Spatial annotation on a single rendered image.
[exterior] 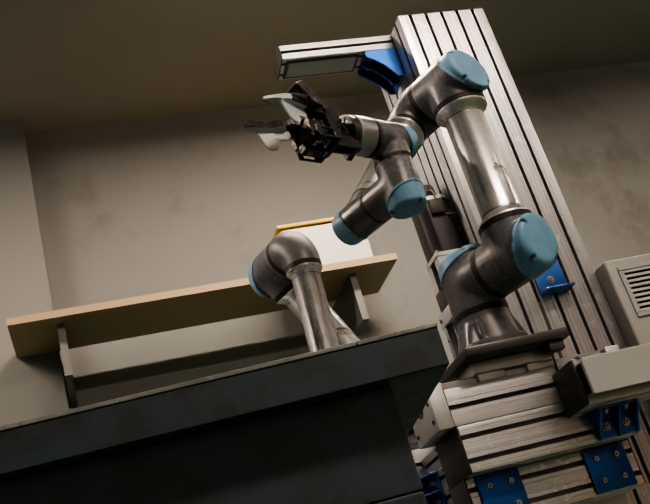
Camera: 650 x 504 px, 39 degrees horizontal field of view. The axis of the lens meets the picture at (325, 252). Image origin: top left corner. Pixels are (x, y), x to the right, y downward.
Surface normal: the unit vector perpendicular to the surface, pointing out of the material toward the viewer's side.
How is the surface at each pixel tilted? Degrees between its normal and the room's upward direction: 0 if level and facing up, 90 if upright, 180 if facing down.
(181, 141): 90
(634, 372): 90
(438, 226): 90
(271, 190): 90
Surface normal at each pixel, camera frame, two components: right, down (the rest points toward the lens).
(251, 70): 0.26, 0.88
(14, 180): 0.18, -0.45
